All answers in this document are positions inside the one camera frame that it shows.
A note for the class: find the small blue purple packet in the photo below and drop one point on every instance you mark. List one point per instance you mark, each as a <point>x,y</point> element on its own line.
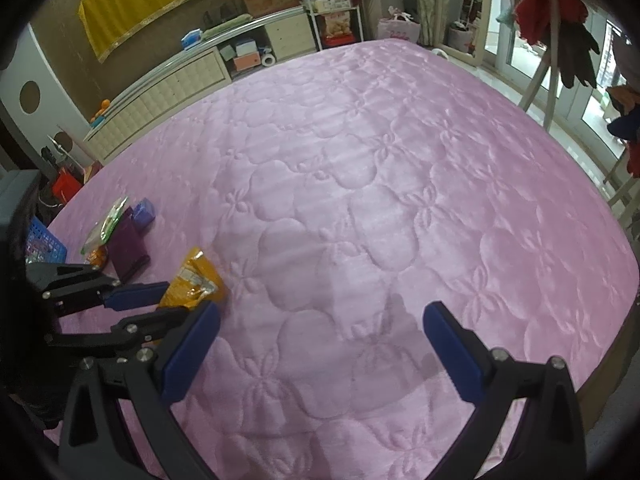
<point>143,214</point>

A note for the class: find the plate of oranges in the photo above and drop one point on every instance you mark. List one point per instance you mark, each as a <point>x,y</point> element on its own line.
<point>100,114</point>

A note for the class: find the blue tissue pack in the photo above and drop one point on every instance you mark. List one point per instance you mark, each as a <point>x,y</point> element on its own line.
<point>191,39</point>

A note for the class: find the green-end wafer cracker pack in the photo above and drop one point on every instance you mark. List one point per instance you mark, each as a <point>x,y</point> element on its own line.
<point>102,230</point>

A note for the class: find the wooden clothes drying rack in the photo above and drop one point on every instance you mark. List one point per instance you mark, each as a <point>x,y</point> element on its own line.
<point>561,54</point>

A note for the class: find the dark purple snack packet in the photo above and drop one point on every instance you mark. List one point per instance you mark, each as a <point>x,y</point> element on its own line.
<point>126,248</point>

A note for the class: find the cream TV cabinet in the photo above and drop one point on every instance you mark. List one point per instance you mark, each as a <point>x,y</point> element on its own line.
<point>192,74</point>

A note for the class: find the orange yellow snack bag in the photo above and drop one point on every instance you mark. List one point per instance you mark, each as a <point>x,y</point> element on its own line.
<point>196,281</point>

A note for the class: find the broom and dustpan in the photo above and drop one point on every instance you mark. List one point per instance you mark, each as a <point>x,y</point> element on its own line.
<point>80,161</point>

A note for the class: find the pink quilted table cover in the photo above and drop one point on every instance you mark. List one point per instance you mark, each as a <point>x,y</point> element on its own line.
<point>337,195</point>

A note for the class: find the green folded towel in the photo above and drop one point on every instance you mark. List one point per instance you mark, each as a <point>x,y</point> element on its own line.
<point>219,29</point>

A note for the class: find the red shopping bag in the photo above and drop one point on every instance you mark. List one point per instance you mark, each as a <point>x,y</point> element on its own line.
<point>65,186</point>

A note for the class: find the blue plastic basket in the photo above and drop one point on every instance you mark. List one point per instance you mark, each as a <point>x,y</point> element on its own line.
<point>42,245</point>

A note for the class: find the paper towel roll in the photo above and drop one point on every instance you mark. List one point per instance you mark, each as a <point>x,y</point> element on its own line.
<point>268,60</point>

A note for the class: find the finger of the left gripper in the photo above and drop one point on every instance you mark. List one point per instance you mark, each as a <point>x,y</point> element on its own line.
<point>127,334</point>
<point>115,289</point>

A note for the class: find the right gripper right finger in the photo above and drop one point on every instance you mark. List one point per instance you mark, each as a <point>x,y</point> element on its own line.
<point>549,441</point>

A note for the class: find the orange cartoon snack bar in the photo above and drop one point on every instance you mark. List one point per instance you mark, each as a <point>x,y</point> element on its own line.
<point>98,257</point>

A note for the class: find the pink gift bag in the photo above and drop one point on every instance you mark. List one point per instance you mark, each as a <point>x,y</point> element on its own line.
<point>398,25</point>

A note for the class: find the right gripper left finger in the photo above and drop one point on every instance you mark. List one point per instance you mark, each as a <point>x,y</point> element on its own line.
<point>95,441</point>

